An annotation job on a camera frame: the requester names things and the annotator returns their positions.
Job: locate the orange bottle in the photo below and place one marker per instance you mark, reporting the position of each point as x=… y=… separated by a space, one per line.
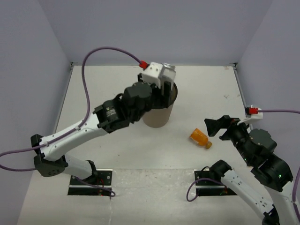
x=200 y=139

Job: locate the clear plastic bottle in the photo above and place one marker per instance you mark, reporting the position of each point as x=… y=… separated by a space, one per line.
x=168 y=74

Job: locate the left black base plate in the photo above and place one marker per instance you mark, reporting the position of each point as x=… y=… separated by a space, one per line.
x=103 y=179

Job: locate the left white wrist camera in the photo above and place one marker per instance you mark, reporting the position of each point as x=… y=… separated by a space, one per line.
x=152 y=74

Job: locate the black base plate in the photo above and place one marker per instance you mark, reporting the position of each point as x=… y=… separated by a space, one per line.
x=103 y=179
x=209 y=188

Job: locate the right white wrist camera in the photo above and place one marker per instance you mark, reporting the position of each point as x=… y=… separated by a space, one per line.
x=252 y=115

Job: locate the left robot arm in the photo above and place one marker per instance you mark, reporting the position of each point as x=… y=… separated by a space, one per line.
x=52 y=156

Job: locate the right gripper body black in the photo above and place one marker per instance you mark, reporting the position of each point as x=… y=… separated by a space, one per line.
x=236 y=133

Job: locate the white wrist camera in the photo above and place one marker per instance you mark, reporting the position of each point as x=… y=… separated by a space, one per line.
x=252 y=115
x=152 y=74

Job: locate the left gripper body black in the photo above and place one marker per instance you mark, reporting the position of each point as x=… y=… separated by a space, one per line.
x=157 y=101

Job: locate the brown cardboard bin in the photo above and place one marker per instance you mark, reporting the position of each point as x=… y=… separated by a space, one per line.
x=157 y=118

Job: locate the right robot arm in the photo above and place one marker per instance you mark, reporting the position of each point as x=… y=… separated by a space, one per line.
x=276 y=177

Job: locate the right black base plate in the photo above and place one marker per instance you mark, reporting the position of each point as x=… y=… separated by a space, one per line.
x=209 y=188

